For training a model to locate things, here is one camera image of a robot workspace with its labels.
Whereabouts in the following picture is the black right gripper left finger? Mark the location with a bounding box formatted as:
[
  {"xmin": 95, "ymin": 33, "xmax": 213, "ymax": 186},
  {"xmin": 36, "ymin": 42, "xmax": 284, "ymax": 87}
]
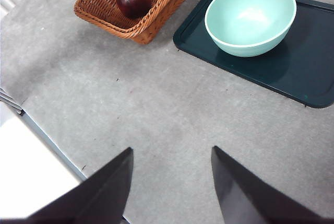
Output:
[{"xmin": 0, "ymin": 147, "xmax": 134, "ymax": 224}]

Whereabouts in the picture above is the brown wicker basket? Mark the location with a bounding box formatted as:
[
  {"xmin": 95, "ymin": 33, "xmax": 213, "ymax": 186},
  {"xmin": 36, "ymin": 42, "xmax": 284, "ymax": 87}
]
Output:
[{"xmin": 74, "ymin": 0, "xmax": 209, "ymax": 45}]

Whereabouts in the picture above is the teal ribbed bowl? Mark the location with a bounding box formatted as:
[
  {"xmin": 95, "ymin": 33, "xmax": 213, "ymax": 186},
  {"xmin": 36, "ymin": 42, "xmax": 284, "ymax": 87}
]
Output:
[{"xmin": 204, "ymin": 0, "xmax": 297, "ymax": 57}]

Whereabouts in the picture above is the dark rectangular tray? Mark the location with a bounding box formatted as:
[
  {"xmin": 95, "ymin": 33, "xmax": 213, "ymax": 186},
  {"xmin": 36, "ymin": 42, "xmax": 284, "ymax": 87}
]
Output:
[{"xmin": 172, "ymin": 0, "xmax": 334, "ymax": 109}]

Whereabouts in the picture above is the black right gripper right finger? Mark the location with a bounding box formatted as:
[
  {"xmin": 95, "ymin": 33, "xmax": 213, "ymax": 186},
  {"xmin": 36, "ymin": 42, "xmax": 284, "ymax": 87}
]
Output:
[{"xmin": 210, "ymin": 145, "xmax": 334, "ymax": 224}]

